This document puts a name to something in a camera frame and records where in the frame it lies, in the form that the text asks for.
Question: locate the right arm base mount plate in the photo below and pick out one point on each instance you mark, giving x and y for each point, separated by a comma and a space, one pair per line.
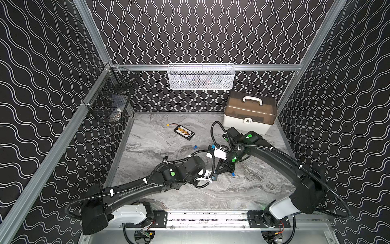
259, 219

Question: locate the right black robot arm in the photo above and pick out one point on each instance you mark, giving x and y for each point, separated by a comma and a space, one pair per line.
310, 190

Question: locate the black battery pack with cable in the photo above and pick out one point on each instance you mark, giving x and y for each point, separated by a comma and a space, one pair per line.
182, 131

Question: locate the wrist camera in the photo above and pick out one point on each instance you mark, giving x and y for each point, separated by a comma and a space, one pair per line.
206, 176
218, 152

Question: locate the aluminium front rail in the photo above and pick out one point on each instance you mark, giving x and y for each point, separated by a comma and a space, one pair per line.
197, 220

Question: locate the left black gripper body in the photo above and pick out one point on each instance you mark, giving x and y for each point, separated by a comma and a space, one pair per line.
212, 177

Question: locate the brown lid white toolbox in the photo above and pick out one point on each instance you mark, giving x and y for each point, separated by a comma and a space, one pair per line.
246, 112

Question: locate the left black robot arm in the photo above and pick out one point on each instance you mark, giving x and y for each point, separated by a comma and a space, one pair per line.
96, 209

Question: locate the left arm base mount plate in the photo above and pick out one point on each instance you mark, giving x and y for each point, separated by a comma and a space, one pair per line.
158, 219

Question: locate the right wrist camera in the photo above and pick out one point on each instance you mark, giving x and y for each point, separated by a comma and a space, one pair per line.
218, 152

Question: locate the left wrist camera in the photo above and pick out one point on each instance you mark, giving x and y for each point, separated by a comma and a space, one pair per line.
206, 176

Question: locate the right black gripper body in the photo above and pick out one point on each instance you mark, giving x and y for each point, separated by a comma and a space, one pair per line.
227, 164

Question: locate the black wire wall basket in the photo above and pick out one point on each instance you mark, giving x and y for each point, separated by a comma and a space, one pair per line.
111, 102

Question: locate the white mesh wall basket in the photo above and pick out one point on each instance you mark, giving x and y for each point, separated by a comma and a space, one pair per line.
201, 76

